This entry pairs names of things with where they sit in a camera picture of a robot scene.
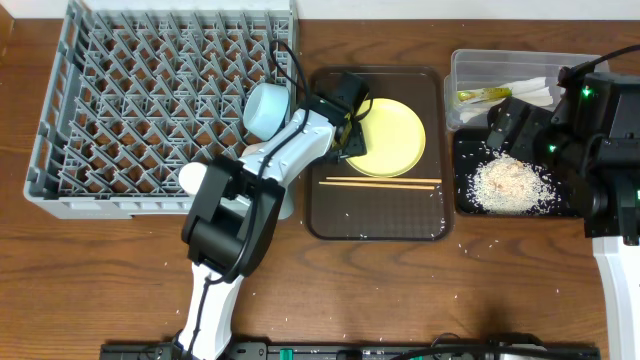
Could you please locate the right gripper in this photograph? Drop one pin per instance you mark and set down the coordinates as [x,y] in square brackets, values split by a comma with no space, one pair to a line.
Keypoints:
[534,121]

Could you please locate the white paper napkin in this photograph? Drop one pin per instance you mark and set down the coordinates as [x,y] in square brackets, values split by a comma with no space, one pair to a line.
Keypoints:
[534,91]

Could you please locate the green orange snack wrapper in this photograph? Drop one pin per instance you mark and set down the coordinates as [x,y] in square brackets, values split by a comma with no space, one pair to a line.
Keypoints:
[483,95]

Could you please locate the yellow plate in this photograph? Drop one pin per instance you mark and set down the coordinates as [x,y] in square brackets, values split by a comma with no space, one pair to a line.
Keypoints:
[394,136]

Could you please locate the light blue bowl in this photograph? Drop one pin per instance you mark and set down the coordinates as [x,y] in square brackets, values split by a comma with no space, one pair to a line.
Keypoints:
[265,110]

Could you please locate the pink white bowl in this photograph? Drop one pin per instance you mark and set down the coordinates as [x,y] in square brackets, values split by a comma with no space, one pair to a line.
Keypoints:
[253,148]

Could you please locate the white paper cup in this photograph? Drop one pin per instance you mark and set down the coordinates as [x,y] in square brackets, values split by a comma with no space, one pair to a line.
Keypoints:
[191,176]

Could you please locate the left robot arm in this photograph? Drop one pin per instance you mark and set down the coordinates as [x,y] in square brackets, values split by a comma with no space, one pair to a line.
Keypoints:
[237,203]

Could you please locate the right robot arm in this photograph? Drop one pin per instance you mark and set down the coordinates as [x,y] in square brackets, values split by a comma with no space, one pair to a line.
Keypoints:
[590,141]

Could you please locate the black waste tray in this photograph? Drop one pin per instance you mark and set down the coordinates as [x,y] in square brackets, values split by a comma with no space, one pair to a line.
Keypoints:
[462,200]

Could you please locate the pile of rice waste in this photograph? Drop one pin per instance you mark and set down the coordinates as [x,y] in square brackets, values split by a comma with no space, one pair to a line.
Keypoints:
[510,185]

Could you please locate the upper wooden chopstick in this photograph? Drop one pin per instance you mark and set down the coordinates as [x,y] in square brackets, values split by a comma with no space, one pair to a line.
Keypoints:
[382,180]

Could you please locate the wooden chopstick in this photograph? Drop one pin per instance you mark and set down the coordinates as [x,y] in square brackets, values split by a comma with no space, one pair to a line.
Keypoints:
[377,185]
[382,180]

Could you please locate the dark brown serving tray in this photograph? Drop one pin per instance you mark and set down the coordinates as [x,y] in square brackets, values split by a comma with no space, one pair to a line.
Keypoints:
[419,207]

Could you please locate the lower wooden chopstick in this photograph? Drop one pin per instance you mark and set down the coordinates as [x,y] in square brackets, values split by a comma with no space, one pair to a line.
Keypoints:
[377,185]

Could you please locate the clear plastic bin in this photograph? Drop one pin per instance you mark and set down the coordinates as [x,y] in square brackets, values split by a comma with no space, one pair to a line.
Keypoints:
[474,69]

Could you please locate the grey dish rack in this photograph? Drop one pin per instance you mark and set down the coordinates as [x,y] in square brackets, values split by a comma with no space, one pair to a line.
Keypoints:
[138,89]

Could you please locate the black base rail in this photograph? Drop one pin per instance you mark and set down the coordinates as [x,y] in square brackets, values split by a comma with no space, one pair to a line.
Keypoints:
[262,351]

